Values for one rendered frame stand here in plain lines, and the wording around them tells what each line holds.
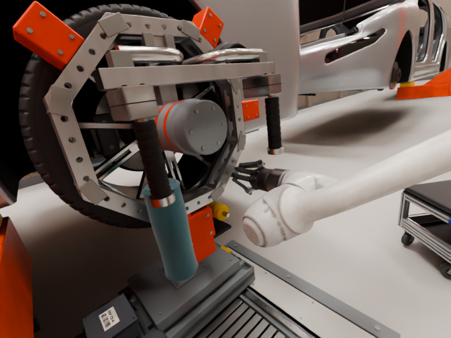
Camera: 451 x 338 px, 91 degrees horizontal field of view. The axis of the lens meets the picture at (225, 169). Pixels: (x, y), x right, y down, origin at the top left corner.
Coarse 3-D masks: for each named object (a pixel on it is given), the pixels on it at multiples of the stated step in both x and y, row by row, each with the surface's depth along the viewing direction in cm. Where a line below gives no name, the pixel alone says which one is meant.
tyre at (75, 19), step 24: (72, 24) 51; (48, 72) 49; (24, 96) 48; (24, 120) 48; (48, 120) 50; (48, 144) 51; (48, 168) 52; (72, 192) 56; (96, 216) 60; (120, 216) 64
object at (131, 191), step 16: (112, 48) 57; (176, 48) 68; (192, 96) 90; (208, 96) 83; (80, 128) 57; (96, 128) 59; (112, 128) 61; (128, 128) 64; (128, 144) 65; (112, 160) 63; (176, 160) 76; (192, 160) 94; (208, 160) 87; (144, 176) 70; (176, 176) 79; (192, 176) 86; (128, 192) 74
